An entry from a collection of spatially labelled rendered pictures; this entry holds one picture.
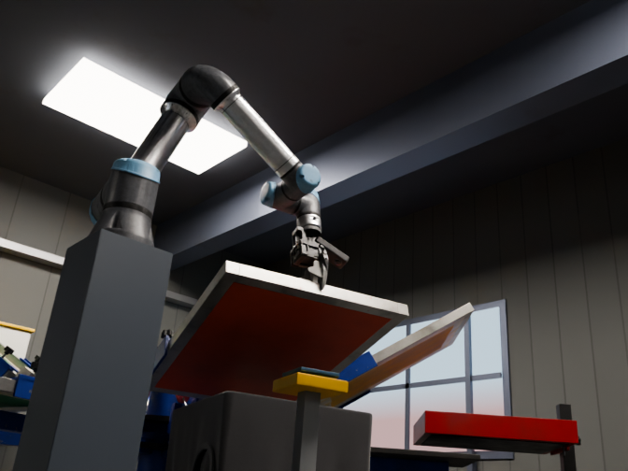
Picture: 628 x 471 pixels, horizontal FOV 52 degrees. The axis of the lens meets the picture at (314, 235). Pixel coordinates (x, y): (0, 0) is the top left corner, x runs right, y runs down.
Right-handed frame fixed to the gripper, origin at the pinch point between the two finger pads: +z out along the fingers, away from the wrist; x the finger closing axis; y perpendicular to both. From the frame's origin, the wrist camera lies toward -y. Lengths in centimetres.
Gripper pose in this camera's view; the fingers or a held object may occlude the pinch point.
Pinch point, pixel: (320, 290)
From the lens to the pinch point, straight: 183.8
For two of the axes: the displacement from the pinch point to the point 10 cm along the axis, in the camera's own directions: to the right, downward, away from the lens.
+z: 0.6, 8.0, -6.0
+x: 4.7, -5.6, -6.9
